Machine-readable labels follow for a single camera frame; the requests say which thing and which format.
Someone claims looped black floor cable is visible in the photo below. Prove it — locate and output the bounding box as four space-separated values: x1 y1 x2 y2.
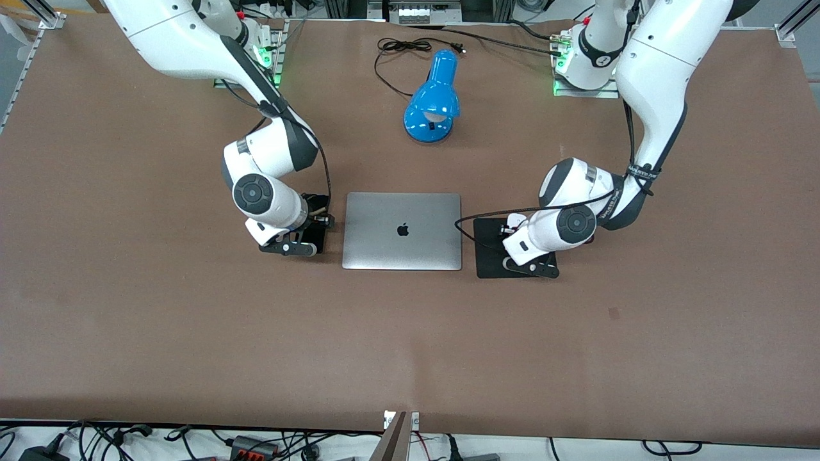
643 441 703 457

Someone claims black smartphone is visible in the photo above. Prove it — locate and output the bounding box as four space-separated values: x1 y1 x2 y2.
300 193 329 255

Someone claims blue desk lamp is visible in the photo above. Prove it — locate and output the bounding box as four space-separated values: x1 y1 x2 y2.
403 49 461 144

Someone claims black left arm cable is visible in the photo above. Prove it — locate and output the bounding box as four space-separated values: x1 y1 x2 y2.
454 0 655 248

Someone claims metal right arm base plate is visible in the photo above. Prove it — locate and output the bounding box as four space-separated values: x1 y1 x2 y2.
213 19 286 89

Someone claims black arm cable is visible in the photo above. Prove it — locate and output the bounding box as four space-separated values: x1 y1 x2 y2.
221 80 334 215
454 0 655 248

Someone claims black power adapter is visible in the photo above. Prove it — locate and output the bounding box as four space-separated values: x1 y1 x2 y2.
18 446 70 461

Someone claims grey connector with orange levers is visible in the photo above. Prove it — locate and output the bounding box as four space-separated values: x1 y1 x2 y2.
229 435 281 461

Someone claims aluminium edge rail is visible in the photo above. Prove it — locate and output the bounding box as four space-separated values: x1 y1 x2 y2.
0 29 47 134

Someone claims thick black base cable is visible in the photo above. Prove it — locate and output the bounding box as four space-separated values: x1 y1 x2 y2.
410 21 564 57

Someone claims silver closed laptop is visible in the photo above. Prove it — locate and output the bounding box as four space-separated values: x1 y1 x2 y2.
341 192 463 271

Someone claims slanted metal post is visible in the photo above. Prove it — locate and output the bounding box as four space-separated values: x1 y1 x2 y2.
368 411 411 461

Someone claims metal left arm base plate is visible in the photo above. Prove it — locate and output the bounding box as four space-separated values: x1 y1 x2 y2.
553 32 620 99

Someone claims black mouse pad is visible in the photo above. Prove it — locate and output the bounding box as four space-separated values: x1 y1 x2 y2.
473 216 559 279

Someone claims thin black lamp cord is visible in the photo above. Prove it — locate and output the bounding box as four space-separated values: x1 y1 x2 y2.
374 37 466 98

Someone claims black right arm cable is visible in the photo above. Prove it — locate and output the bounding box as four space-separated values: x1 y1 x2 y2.
221 80 334 215

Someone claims white power strip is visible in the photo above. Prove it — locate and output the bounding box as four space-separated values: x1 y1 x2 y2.
397 0 463 25

